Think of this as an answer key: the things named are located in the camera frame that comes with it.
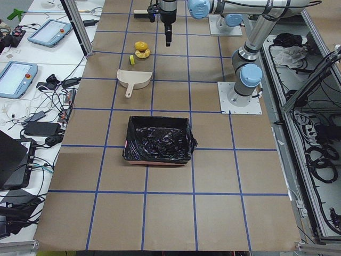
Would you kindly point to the beige hand brush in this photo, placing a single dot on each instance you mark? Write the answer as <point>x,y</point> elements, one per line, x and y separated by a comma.
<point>140,14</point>

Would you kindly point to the crumpled white cloth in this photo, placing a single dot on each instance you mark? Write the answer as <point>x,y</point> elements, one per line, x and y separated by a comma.
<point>291,57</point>

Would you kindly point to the golden croissant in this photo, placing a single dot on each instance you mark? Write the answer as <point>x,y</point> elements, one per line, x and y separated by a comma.
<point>143,54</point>

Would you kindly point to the black laptop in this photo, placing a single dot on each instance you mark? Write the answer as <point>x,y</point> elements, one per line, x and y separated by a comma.
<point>16,161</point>

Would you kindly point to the pink bin with black bag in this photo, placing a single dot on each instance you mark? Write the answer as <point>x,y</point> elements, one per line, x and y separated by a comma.
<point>155,140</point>

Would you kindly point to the round glazed bread roll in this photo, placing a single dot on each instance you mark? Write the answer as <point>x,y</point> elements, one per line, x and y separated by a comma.
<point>141,46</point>

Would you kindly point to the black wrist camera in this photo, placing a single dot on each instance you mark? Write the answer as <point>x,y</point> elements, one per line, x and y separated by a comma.
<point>153,10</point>

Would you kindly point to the black power adapter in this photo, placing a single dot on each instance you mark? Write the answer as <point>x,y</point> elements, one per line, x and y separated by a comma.
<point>41,129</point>

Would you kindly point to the blue teach pendant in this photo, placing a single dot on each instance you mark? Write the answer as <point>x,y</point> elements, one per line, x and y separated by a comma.
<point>16,78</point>
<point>50,33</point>

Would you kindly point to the upper blue teach pendant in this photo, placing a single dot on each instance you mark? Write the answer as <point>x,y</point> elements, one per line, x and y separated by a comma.
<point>50,33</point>

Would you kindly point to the yellow green sponge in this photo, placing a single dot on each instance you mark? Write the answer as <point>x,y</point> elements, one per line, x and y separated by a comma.
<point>132,60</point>

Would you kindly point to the beige plastic dustpan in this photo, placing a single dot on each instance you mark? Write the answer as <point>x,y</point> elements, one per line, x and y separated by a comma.
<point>133,80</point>

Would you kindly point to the green handled grabber tool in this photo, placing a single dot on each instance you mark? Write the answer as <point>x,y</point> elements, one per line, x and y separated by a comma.
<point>19,13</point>

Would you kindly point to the lower blue teach pendant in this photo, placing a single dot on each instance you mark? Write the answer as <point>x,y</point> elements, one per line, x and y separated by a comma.
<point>16,78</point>

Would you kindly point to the aluminium frame post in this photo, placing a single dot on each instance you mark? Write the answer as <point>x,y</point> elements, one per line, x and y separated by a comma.
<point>74,17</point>

